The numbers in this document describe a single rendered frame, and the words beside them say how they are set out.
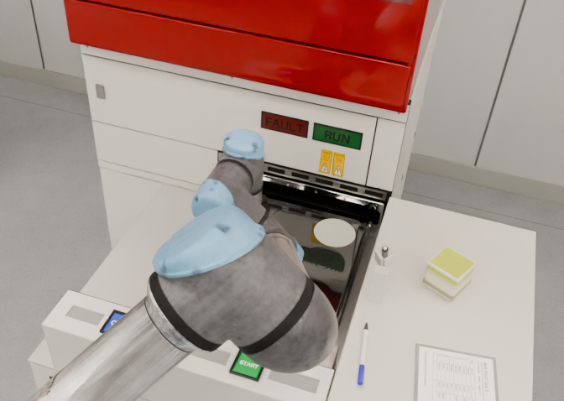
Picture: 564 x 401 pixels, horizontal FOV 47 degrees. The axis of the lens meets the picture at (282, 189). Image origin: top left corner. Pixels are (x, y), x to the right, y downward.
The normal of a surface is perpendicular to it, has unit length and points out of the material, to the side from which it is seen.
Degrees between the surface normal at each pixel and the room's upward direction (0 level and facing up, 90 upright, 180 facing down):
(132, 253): 0
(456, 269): 0
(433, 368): 0
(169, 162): 90
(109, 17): 90
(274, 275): 44
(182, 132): 90
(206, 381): 90
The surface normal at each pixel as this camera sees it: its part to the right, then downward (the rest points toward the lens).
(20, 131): 0.06, -0.78
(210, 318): 0.12, 0.33
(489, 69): -0.31, 0.58
